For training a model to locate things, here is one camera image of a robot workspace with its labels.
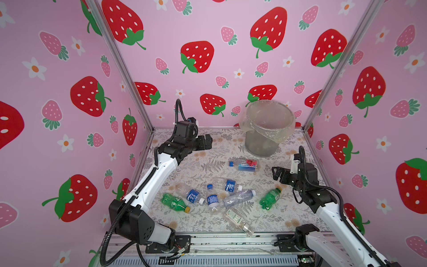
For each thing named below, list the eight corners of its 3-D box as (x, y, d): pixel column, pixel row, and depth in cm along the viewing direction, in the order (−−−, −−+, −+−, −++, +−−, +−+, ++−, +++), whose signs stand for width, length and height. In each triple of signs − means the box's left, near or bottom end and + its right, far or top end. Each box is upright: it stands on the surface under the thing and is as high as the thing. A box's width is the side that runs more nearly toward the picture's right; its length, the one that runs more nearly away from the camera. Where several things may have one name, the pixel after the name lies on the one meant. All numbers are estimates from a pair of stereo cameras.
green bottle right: (265, 213, 85) (267, 209, 80) (257, 204, 88) (259, 200, 83) (283, 195, 91) (286, 191, 86) (274, 188, 94) (277, 183, 89)
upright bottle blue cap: (210, 215, 84) (209, 212, 80) (204, 188, 94) (203, 184, 89) (221, 212, 85) (221, 209, 81) (214, 186, 94) (214, 181, 90)
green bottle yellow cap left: (161, 203, 88) (158, 199, 84) (167, 195, 91) (165, 190, 87) (185, 217, 84) (184, 213, 79) (191, 208, 86) (189, 204, 82)
